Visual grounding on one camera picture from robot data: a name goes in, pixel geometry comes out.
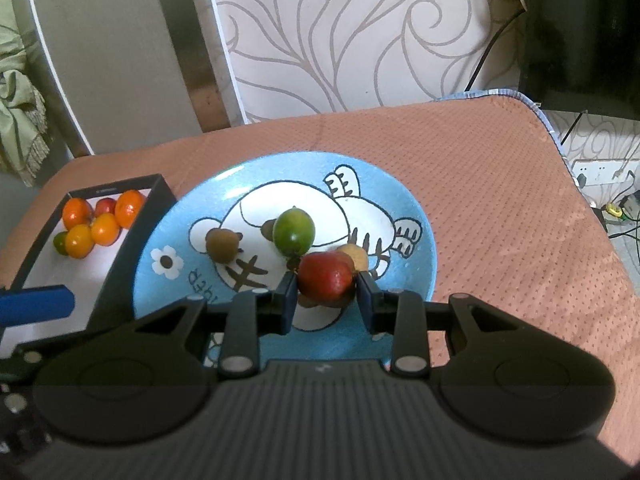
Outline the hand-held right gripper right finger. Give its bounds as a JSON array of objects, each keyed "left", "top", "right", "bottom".
[{"left": 356, "top": 271, "right": 501, "bottom": 377}]

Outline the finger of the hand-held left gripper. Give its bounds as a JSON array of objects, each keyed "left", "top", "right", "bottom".
[
  {"left": 0, "top": 349, "right": 51, "bottom": 466},
  {"left": 0, "top": 284, "right": 76, "bottom": 331}
]

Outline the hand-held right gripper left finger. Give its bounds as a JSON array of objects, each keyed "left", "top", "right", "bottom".
[{"left": 132, "top": 271, "right": 300, "bottom": 378}]

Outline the brown longan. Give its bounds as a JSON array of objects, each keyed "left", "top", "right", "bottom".
[
  {"left": 206, "top": 227, "right": 244, "bottom": 263},
  {"left": 335, "top": 242, "right": 370, "bottom": 273}
]

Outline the black box with white inside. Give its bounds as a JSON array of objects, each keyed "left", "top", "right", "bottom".
[{"left": 0, "top": 174, "right": 178, "bottom": 356}]

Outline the small orange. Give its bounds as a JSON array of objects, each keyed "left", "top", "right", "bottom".
[
  {"left": 62, "top": 198, "right": 93, "bottom": 229},
  {"left": 91, "top": 213, "right": 121, "bottom": 247},
  {"left": 65, "top": 224, "right": 95, "bottom": 259},
  {"left": 115, "top": 190, "right": 146, "bottom": 229}
]

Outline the blue cartoon tiger plate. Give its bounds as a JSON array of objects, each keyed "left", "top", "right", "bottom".
[{"left": 132, "top": 152, "right": 441, "bottom": 368}]

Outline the green curtain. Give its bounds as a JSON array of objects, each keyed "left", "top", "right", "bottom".
[{"left": 0, "top": 0, "right": 51, "bottom": 188}]

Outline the black television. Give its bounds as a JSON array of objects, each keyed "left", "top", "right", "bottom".
[{"left": 517, "top": 0, "right": 640, "bottom": 123}]

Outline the black floor cable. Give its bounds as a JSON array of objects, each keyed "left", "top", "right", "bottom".
[{"left": 605, "top": 195, "right": 640, "bottom": 267}]

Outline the white wall socket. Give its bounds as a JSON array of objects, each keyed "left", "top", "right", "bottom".
[{"left": 571, "top": 159, "right": 640, "bottom": 188}]

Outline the black television cable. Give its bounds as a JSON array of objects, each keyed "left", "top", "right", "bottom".
[{"left": 464, "top": 7, "right": 526, "bottom": 93}]

